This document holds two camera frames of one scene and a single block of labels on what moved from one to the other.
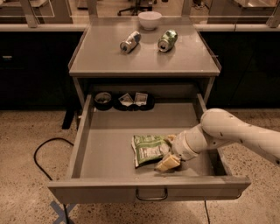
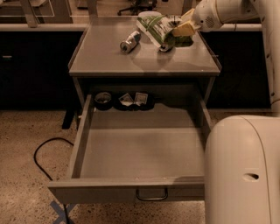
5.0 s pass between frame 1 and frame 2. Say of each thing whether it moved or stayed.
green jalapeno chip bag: moved
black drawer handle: stayed
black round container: stayed
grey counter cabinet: stayed
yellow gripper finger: moved
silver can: stayed
